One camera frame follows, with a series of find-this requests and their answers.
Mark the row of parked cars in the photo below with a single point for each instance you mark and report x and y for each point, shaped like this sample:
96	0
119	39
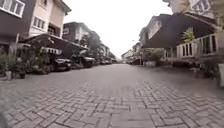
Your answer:
106	61

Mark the white distant building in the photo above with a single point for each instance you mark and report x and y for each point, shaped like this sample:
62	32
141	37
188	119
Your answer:
127	55

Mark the dark parked car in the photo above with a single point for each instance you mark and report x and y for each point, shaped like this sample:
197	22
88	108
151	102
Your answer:
61	62
86	61

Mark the green tree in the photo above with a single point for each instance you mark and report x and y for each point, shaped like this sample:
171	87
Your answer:
90	45

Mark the grey brick paved street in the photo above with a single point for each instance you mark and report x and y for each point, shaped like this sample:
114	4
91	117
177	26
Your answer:
113	96

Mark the green bush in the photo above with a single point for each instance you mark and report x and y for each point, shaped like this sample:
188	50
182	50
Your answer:
154	54

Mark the dark grey building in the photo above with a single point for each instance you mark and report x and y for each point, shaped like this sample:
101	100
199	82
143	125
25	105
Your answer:
75	31

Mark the dark roofed building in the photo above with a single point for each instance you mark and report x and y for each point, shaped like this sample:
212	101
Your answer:
151	31

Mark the beige building with dark carport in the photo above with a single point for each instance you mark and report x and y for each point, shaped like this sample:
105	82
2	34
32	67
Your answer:
40	20

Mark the row of potted plants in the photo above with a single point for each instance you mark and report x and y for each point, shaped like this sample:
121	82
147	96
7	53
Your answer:
23	63

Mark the building with white railing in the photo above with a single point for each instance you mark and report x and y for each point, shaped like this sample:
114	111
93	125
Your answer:
200	40

